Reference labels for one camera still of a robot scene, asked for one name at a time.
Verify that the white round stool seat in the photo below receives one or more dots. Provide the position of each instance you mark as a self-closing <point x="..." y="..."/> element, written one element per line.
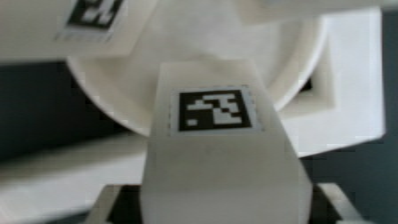
<point x="197" y="32"/>

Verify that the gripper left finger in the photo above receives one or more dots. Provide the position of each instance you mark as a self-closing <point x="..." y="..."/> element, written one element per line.
<point x="117" y="208"/>

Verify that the white stool leg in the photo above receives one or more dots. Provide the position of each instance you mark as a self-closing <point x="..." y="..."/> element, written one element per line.
<point x="225" y="176"/>
<point x="262" y="11"/>

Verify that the white L-shaped fence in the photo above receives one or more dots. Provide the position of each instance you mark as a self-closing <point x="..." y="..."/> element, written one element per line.
<point x="51" y="183"/>

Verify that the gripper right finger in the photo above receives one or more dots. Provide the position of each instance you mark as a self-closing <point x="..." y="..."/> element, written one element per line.
<point x="333" y="209"/>

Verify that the white stool leg corner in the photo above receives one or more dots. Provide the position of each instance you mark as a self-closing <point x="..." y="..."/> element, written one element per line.
<point x="70" y="28"/>

